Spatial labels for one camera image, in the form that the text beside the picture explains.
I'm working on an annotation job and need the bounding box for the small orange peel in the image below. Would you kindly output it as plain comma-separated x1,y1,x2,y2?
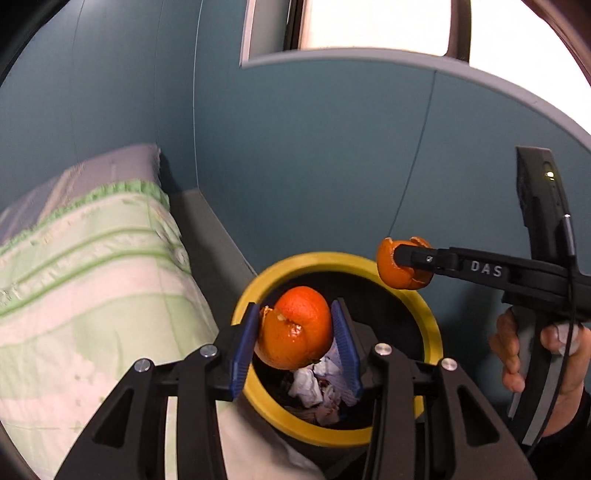
376,236,435,291

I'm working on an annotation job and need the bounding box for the brown framed window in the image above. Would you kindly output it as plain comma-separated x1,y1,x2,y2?
240,0,591,153

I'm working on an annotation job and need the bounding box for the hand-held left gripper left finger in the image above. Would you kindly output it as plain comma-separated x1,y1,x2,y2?
53,302,262,480

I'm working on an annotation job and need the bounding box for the green patterned blanket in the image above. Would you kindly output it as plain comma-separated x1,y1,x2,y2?
0,181,324,480

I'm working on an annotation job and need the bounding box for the person's right forearm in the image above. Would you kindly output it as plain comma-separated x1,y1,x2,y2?
540,388,591,444

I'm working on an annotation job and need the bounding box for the yellow rimmed trash bin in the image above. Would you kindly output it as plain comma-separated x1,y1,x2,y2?
231,251,444,448

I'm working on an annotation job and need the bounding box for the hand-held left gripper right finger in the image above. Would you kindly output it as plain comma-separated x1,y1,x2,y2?
330,298,539,480

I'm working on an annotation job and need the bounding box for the white tissue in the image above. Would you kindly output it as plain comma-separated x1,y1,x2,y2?
288,355,345,425

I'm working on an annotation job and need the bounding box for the large orange peel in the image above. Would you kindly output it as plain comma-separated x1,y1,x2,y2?
256,286,334,371

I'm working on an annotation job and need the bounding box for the grey striped bed sheet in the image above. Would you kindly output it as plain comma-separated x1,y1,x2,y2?
0,143,162,250

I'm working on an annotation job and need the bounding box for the grey bed frame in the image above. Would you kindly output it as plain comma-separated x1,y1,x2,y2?
168,189,259,333

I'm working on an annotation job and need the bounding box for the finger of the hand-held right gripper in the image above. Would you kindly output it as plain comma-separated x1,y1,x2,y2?
394,244,509,289

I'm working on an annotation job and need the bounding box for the person's right hand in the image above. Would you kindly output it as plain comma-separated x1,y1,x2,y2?
489,307,591,439

